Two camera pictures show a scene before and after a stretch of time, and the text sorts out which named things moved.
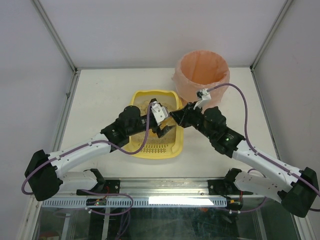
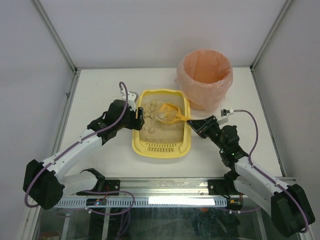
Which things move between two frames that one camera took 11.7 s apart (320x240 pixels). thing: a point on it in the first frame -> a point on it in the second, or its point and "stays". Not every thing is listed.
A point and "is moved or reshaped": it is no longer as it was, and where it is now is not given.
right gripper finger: (183, 123) -> (202, 134)
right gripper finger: (180, 115) -> (198, 124)
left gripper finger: (164, 130) -> (140, 117)
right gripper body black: (185, 114) -> (205, 127)
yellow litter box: (151, 146) is moved or reshaped
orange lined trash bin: (199, 70) stays
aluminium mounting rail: (157, 187) stays
